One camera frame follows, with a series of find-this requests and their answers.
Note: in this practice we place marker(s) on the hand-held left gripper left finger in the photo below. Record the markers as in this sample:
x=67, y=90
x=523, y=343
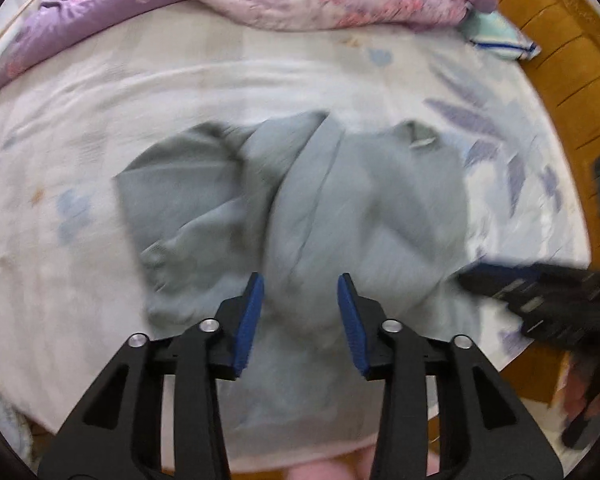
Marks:
x=247, y=330

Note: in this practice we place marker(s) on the wooden headboard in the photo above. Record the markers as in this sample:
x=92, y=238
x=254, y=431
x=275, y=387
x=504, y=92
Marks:
x=570, y=60

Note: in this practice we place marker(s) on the person's pink pants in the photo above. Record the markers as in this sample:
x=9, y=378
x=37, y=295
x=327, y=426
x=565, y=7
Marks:
x=325, y=472

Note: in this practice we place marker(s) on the teal striped pillow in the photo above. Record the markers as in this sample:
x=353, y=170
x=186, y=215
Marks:
x=495, y=32

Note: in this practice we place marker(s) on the bed with floral sheet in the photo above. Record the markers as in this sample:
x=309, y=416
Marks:
x=80, y=160

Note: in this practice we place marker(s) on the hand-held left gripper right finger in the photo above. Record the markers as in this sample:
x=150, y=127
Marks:
x=352, y=330

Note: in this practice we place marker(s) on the grey zip hoodie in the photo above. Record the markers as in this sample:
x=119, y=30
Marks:
x=330, y=210

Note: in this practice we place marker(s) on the person's right hand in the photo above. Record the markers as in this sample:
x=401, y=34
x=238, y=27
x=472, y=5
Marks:
x=575, y=385

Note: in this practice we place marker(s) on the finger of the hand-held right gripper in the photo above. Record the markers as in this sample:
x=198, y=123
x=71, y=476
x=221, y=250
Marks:
x=505, y=282

